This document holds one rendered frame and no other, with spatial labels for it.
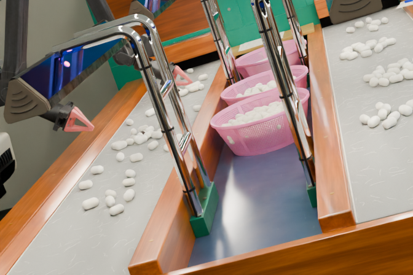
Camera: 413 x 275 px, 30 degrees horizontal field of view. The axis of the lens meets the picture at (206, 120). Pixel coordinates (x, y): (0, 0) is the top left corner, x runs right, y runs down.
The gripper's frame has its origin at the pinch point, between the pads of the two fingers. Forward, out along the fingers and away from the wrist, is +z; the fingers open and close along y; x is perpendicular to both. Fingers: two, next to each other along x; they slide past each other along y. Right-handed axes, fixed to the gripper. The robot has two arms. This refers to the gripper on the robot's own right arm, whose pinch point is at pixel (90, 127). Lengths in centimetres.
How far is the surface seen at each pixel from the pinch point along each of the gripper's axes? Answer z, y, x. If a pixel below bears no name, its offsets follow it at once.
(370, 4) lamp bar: 44, -86, -71
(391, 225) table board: 60, -95, -43
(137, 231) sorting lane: 25, -71, -12
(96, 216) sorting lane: 15, -55, -4
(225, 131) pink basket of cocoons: 34.5, -22.6, -22.6
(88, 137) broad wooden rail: -1.0, 11.7, 7.7
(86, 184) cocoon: 8.3, -33.7, 0.6
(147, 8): 1.3, 12.8, -35.5
